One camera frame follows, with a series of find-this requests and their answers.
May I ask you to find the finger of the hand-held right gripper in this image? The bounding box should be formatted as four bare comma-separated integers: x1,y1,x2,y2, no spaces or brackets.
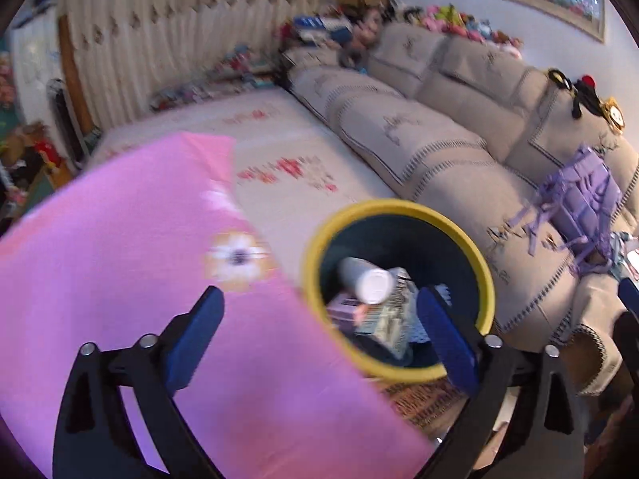
617,275,639,315

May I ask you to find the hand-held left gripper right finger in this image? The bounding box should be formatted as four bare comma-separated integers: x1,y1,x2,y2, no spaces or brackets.
417,285,585,479

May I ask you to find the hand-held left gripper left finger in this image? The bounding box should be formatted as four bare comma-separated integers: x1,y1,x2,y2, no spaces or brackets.
52,285,225,479

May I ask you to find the white pill bottle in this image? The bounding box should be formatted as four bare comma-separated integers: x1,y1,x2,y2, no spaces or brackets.
337,257,396,305

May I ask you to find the small pink box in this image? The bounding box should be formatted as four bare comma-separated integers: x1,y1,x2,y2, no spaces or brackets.
327,293,370,330

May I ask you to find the yellow-rimmed dark trash bin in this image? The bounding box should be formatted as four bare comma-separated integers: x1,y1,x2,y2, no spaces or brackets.
302,198,496,386

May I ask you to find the brown checkered cloth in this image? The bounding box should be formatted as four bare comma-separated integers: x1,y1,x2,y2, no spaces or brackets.
374,376,470,430

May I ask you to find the purple backpack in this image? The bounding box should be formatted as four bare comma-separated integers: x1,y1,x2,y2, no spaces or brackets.
512,144,625,277

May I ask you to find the pink floral tablecloth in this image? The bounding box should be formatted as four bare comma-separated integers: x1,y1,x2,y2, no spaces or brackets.
0,131,435,479

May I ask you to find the yellow round plush toy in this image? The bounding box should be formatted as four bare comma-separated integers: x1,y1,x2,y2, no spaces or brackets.
601,97,627,135

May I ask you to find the black and red plush toy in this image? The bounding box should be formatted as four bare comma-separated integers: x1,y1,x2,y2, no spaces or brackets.
546,67,607,121

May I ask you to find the beige embroidered mattress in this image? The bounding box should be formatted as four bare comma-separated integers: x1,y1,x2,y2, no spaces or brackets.
87,87,400,270

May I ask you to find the beige covered sofa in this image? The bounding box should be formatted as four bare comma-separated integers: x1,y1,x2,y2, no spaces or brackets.
280,20,639,397

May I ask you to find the red box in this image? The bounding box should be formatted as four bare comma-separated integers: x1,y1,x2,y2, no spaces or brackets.
30,140,63,170

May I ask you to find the low cluttered glass shelf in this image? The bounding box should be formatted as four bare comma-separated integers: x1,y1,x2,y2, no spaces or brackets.
150,45,290,113

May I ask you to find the black tower fan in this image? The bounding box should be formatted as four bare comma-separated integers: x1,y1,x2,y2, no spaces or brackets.
47,79,88,160

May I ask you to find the pile of plush toys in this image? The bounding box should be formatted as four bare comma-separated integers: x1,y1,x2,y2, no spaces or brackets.
349,0,525,55

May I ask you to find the beige patterned curtain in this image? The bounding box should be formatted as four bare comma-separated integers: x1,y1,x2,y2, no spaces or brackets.
55,0,345,121

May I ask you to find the white standing air conditioner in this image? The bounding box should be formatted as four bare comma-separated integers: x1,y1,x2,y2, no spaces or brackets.
10,15,68,125

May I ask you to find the blue star plush toy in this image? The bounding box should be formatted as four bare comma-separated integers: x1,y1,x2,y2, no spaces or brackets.
292,15,350,43

